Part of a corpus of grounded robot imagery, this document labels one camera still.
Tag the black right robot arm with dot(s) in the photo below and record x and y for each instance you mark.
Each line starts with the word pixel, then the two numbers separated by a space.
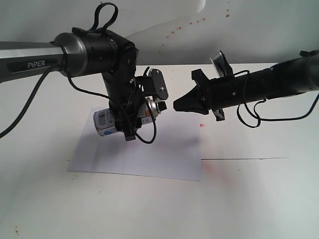
pixel 284 79

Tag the white paper sheet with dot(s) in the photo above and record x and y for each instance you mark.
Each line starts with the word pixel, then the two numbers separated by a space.
pixel 174 154

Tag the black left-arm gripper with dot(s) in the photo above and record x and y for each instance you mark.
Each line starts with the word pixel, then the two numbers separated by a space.
pixel 126 100

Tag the white backdrop sheet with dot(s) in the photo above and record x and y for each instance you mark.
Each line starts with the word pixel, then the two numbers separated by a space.
pixel 43 20

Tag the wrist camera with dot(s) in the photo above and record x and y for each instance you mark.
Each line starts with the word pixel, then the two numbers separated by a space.
pixel 153 85
pixel 221 65

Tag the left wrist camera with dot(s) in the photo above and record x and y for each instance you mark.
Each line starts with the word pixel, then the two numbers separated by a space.
pixel 153 85

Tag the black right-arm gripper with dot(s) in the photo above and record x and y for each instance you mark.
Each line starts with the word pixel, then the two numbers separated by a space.
pixel 210 94

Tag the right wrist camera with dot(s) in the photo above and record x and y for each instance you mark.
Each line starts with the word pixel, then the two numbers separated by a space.
pixel 221 65

